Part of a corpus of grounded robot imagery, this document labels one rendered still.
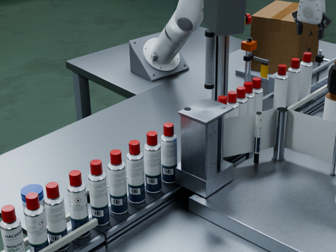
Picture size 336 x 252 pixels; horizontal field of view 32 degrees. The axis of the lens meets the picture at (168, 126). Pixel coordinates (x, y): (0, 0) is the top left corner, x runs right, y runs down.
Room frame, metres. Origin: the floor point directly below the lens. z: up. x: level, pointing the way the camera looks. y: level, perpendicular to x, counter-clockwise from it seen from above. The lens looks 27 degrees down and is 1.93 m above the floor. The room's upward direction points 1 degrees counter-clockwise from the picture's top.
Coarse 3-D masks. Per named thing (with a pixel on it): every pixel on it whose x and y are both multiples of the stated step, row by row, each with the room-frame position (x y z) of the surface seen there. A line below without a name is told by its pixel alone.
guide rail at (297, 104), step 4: (320, 88) 2.28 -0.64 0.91; (324, 88) 2.29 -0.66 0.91; (312, 92) 2.24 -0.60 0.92; (316, 92) 2.24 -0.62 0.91; (320, 92) 2.27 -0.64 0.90; (308, 96) 2.20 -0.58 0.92; (312, 96) 2.22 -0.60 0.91; (300, 100) 2.16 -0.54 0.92; (304, 100) 2.18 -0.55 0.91; (308, 100) 2.20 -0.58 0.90; (292, 104) 2.13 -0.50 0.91; (296, 104) 2.13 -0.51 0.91; (300, 104) 2.15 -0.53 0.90; (288, 108) 2.09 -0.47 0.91; (292, 108) 2.11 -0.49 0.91
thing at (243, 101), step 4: (236, 88) 1.92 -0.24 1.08; (240, 88) 1.91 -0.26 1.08; (244, 88) 1.91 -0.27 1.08; (240, 92) 1.90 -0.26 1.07; (244, 92) 1.91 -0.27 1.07; (240, 96) 1.90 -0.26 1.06; (244, 96) 1.91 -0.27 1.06; (240, 100) 1.90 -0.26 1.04; (244, 100) 1.90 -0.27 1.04; (240, 104) 1.89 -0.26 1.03; (244, 104) 1.90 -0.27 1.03; (240, 108) 1.89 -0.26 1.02; (244, 108) 1.90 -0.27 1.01; (240, 112) 1.89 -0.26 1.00; (244, 112) 1.90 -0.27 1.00
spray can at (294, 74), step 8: (296, 64) 2.17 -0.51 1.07; (288, 72) 2.18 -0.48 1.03; (296, 72) 2.16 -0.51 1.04; (288, 80) 2.18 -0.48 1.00; (296, 80) 2.16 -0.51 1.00; (288, 88) 2.17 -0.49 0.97; (296, 88) 2.16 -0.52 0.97; (288, 96) 2.17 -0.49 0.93; (296, 96) 2.17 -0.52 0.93; (288, 104) 2.17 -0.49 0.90
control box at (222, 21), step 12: (204, 0) 2.03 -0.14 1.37; (216, 0) 1.89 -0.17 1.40; (228, 0) 1.90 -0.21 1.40; (240, 0) 1.90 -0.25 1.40; (204, 12) 2.03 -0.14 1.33; (216, 12) 1.89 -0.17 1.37; (228, 12) 1.90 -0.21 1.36; (240, 12) 1.91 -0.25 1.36; (216, 24) 1.89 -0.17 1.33; (228, 24) 1.90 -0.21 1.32; (240, 24) 1.91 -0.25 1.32
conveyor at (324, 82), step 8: (312, 88) 2.36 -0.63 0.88; (320, 96) 2.28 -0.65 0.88; (304, 104) 2.20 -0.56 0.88; (168, 184) 1.62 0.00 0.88; (176, 184) 1.62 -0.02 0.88; (160, 192) 1.57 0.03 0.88; (128, 200) 1.53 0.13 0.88; (152, 200) 1.53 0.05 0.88; (128, 208) 1.49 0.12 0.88; (136, 208) 1.49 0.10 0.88; (112, 216) 1.46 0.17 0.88; (120, 216) 1.45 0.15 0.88; (128, 216) 1.45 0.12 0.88; (112, 224) 1.41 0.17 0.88
